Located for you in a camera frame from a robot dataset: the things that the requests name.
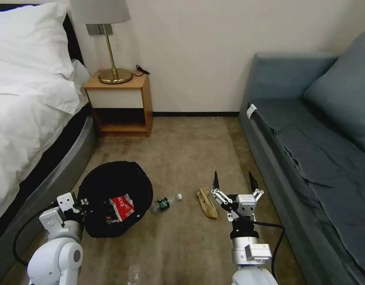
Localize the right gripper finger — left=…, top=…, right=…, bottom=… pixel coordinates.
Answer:
left=211, top=171, right=233, bottom=209
left=248, top=172, right=265, bottom=203

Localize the trash bin with black bag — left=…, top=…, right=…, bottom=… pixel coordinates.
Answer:
left=78, top=161, right=154, bottom=239

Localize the crumpled tan paper bag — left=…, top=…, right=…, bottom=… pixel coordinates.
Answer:
left=196, top=186, right=219, bottom=220

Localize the red snack wrapper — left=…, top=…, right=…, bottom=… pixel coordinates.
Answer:
left=108, top=193, right=136, bottom=222

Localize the clear plastic bottle green label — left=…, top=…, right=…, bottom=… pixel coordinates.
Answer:
left=151, top=193, right=183, bottom=213

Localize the blue-grey sofa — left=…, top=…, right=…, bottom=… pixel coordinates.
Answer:
left=238, top=31, right=365, bottom=285

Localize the black baseboard strip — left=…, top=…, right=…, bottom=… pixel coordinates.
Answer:
left=152, top=111, right=241, bottom=118

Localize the white duvet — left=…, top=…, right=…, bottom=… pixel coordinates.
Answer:
left=0, top=59, right=91, bottom=228

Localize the wooden nightstand white drawer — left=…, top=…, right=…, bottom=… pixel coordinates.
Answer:
left=83, top=70, right=154, bottom=138

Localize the blue-grey sofa cushion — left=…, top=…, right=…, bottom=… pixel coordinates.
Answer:
left=303, top=31, right=365, bottom=157

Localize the brass lamp with pale shade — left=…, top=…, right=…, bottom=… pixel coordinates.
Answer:
left=70, top=0, right=133, bottom=85

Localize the black headboard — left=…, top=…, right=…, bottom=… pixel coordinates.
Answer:
left=62, top=13, right=85, bottom=68

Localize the white pillow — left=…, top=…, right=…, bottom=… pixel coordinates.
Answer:
left=0, top=2, right=75, bottom=96

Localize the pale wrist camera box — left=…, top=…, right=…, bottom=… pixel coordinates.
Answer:
left=57, top=192, right=76, bottom=213
left=236, top=194, right=258, bottom=215

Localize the grey bed frame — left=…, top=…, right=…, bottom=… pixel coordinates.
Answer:
left=0, top=114, right=97, bottom=272

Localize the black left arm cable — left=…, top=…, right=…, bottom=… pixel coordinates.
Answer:
left=12, top=201, right=60, bottom=266

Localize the thin black cable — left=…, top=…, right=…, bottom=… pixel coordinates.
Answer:
left=131, top=64, right=151, bottom=76

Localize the grey wall switch panel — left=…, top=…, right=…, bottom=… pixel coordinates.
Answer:
left=86, top=23, right=114, bottom=36

